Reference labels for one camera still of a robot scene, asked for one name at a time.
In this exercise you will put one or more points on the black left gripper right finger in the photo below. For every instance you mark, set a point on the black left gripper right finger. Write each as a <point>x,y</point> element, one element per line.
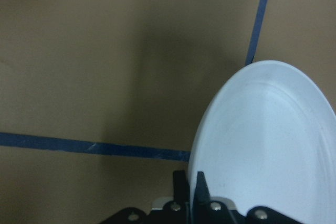
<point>202,192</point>

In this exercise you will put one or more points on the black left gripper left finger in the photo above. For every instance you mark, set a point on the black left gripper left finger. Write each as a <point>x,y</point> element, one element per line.
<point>181,189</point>

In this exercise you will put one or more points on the blue plate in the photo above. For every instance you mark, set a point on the blue plate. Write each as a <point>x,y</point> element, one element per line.
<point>268,139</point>

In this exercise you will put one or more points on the brown paper table cover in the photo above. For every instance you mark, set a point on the brown paper table cover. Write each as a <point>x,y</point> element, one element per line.
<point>134,73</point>

